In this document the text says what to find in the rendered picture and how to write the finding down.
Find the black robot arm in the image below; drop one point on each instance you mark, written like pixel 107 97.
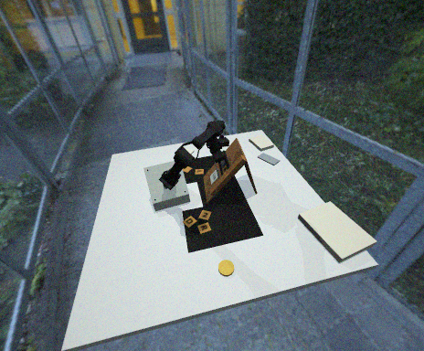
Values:
pixel 184 159

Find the tan wooden board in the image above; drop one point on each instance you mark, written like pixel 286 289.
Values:
pixel 234 161

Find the white paper ticket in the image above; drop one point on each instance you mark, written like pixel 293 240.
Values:
pixel 213 177

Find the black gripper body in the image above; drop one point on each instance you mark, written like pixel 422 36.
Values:
pixel 214 148

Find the yellow flat disc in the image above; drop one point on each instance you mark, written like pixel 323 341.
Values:
pixel 226 268

